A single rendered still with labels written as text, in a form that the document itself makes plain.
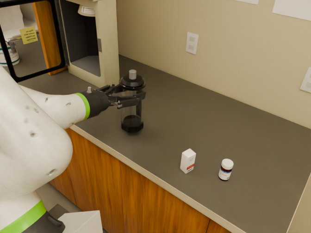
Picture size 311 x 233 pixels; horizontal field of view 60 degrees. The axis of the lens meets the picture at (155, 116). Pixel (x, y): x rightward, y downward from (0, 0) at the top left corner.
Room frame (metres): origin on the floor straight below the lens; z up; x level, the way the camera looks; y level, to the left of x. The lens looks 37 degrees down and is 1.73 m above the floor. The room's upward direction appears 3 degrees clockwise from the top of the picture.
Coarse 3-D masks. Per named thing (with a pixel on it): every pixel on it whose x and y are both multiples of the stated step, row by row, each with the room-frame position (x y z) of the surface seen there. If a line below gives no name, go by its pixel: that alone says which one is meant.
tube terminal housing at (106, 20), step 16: (80, 0) 1.33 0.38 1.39; (112, 0) 1.33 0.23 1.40; (96, 16) 1.27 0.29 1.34; (112, 16) 1.32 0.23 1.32; (64, 32) 1.43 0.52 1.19; (112, 32) 1.32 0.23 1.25; (112, 48) 1.31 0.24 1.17; (112, 64) 1.31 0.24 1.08; (96, 80) 1.30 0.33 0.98; (112, 80) 1.30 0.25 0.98
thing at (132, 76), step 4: (132, 72) 0.92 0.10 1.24; (136, 72) 0.93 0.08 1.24; (124, 76) 0.94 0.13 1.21; (128, 76) 0.94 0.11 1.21; (132, 76) 0.92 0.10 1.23; (136, 76) 0.95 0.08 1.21; (140, 76) 0.95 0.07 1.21; (124, 80) 0.91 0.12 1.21; (128, 80) 0.91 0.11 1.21; (132, 80) 0.91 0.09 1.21; (136, 80) 0.91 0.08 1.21; (140, 80) 0.91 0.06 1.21; (124, 84) 0.90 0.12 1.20; (128, 84) 0.89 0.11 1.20; (132, 84) 0.89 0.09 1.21; (136, 84) 0.89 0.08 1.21; (140, 84) 0.90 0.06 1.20
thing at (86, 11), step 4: (80, 8) 1.37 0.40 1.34; (84, 8) 1.35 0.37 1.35; (88, 8) 1.35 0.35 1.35; (92, 8) 1.35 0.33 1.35; (80, 12) 1.36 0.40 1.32; (84, 12) 1.34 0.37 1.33; (88, 12) 1.34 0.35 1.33; (92, 12) 1.34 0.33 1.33; (88, 16) 1.33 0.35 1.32; (92, 16) 1.33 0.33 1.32
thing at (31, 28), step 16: (0, 16) 1.23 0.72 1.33; (16, 16) 1.28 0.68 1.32; (32, 16) 1.33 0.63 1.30; (48, 16) 1.39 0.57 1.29; (16, 32) 1.26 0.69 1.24; (32, 32) 1.32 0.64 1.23; (48, 32) 1.38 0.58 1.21; (16, 48) 1.25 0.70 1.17; (32, 48) 1.31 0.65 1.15; (48, 48) 1.37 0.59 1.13; (16, 64) 1.23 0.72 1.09; (32, 64) 1.29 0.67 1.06; (48, 64) 1.35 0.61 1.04
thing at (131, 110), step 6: (120, 78) 0.95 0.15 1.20; (120, 84) 0.90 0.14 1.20; (144, 84) 0.91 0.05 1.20; (126, 90) 0.89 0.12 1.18; (132, 90) 0.88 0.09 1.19; (138, 90) 0.89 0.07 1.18; (138, 102) 0.89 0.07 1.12; (126, 108) 0.89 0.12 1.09; (132, 108) 0.88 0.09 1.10; (138, 108) 0.89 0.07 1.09; (126, 114) 0.89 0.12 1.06; (132, 114) 0.88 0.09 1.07; (138, 114) 0.89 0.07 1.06; (126, 120) 0.89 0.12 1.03; (132, 120) 0.88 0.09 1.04; (138, 120) 0.89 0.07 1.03; (132, 126) 0.88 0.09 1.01
